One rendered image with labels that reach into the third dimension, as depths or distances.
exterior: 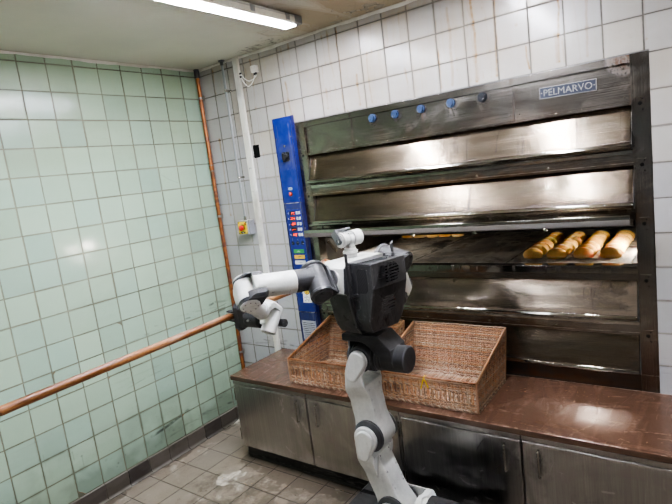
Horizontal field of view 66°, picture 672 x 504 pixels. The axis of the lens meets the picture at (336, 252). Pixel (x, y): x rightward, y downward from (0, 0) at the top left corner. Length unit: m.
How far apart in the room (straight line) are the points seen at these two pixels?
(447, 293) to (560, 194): 0.81
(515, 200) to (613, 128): 0.53
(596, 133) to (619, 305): 0.80
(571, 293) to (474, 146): 0.88
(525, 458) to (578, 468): 0.21
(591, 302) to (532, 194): 0.59
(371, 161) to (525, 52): 1.00
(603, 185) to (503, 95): 0.64
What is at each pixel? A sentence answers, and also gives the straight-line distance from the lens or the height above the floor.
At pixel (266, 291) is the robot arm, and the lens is 1.94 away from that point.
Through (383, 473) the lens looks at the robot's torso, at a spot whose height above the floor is 0.45.
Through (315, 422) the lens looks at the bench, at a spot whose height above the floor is 0.38.
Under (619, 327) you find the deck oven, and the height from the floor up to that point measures 0.88.
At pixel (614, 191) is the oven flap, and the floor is 1.52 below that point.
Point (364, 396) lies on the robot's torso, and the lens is 2.32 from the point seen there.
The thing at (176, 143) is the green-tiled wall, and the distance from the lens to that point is 3.83.
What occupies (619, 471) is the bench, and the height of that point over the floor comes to 0.47.
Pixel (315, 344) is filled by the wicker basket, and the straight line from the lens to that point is 3.32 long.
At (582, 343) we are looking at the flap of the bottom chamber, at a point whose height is 0.78.
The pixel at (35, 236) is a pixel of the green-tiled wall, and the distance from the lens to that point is 3.27.
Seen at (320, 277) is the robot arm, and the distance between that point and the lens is 2.01.
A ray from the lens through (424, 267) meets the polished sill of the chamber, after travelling 3.02.
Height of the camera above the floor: 1.76
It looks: 9 degrees down
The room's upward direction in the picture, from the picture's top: 7 degrees counter-clockwise
